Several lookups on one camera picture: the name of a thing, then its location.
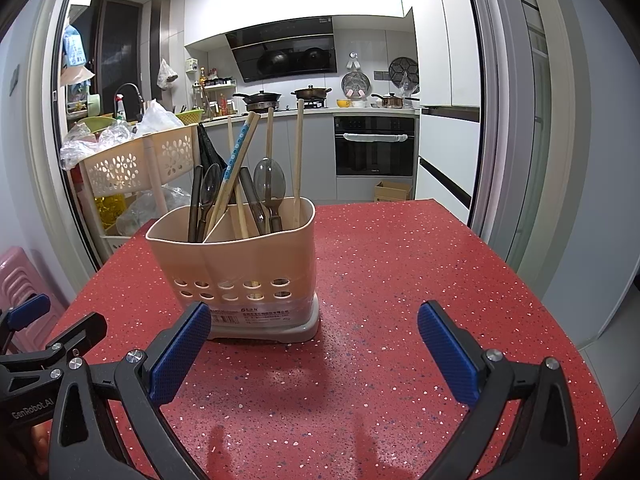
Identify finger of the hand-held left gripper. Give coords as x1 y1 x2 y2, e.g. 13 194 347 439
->
0 293 51 357
0 311 108 377

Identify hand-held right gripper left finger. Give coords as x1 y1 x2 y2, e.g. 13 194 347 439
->
48 301 213 480

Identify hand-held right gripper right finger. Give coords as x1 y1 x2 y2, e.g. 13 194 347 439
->
417 300 581 480

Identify beige plastic utensil holder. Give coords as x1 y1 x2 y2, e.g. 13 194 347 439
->
145 196 321 344

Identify black-handled metal spoon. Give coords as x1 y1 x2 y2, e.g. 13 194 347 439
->
196 162 222 242
187 166 203 244

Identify large black-handled spoon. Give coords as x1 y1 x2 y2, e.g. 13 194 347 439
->
252 156 287 235

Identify blue patterned wooden chopstick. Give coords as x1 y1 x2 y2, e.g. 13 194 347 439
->
202 111 257 242

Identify person's left hand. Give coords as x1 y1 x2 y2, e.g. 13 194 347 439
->
27 422 51 478

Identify pink plastic stool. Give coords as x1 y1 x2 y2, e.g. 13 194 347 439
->
0 246 66 357

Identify crumpled clear plastic bag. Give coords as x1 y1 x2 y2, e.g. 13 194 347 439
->
117 184 192 237

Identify crumpled clear plastic bags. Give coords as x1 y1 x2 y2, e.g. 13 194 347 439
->
59 120 139 172

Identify cardboard box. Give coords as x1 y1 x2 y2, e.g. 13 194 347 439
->
374 181 414 204

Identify beige flower-hole storage cart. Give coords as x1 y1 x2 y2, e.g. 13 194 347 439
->
79 122 201 257

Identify green plastic basin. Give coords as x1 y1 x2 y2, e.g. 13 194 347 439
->
74 116 121 134

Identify black plastic bag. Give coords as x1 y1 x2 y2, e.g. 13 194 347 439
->
195 121 224 172

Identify black built-in oven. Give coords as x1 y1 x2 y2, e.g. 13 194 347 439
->
333 115 417 178

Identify white towel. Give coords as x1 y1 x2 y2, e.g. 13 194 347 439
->
343 132 410 144

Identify kitchen faucet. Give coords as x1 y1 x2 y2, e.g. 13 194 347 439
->
113 82 146 117

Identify spice rack with bottles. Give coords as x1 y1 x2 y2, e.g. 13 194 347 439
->
192 65 239 119

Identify small steel saucepan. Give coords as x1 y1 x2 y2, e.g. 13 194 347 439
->
370 92 419 110

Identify blue package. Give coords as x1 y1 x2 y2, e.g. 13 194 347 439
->
62 25 96 86

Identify black wok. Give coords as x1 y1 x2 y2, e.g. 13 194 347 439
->
232 91 282 111

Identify hanging white plastic bag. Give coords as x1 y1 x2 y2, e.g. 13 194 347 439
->
157 58 179 91

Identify round metal steamer rack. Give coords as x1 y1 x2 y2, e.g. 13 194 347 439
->
341 71 372 99

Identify lidded cooking pot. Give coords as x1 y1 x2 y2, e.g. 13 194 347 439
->
291 85 333 104

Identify round dark compartment pan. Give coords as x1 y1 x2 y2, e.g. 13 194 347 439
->
388 56 419 86

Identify white refrigerator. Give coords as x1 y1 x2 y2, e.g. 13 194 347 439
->
399 0 484 222

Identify black range hood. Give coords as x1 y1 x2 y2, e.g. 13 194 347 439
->
224 16 337 84

